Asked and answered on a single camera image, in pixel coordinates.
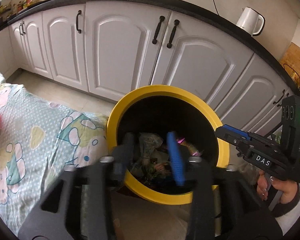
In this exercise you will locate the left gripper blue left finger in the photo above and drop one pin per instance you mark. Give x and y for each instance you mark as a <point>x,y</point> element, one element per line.
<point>123,155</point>

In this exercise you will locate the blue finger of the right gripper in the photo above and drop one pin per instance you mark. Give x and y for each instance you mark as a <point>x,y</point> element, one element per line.
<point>242,133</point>

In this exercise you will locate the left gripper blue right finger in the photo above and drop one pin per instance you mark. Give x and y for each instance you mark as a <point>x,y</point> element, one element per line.
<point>176,159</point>

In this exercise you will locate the purple snack wrapper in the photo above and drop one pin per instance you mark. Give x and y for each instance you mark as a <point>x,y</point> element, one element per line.
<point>192,149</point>

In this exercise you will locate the white printed plastic bag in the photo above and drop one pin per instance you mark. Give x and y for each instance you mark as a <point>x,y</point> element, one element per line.
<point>161,169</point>

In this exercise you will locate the white foam fruit net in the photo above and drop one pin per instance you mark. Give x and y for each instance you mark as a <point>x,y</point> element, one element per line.
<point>148,143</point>

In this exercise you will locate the yellow rimmed trash bin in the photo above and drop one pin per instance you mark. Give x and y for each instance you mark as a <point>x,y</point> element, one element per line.
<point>169,125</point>

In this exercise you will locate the white lower kitchen cabinets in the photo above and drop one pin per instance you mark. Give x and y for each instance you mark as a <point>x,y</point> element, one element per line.
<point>112,48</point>

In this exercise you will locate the right hand on gripper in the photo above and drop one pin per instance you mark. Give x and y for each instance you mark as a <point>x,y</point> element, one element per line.
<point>289,188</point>

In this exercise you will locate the clear plastic bag on floor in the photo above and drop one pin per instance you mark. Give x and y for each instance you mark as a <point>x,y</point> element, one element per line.
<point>249,172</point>

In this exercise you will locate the hello kitty light blue blanket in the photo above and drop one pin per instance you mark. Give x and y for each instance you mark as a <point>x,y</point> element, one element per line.
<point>38,139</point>

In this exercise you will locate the wooden cutting board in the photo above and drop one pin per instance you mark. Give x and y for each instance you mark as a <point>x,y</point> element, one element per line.
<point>291,63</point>

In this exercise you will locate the white electric kettle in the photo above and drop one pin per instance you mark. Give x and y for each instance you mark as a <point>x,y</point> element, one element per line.
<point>251,21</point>

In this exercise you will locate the condiment bottles on counter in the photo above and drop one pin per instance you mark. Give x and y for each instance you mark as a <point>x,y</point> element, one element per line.
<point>16,7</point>

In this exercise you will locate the black camera box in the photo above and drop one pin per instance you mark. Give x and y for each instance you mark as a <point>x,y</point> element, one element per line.
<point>290,136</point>

